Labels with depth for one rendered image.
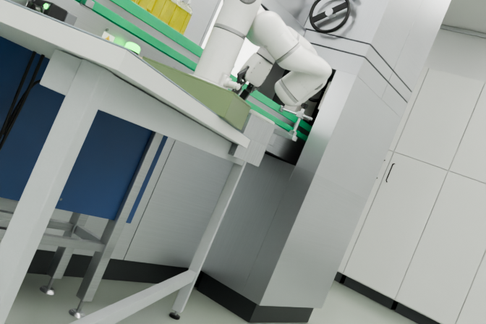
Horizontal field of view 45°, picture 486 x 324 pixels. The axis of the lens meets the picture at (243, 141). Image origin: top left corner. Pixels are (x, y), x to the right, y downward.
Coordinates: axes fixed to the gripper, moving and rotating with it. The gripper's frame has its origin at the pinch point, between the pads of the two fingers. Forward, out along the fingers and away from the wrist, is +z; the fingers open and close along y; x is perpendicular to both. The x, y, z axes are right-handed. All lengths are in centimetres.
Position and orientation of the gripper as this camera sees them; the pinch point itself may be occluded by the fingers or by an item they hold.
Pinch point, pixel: (240, 92)
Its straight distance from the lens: 214.2
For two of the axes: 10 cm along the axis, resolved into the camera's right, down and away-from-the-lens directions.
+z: -5.7, 8.1, 1.2
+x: 6.2, 5.3, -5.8
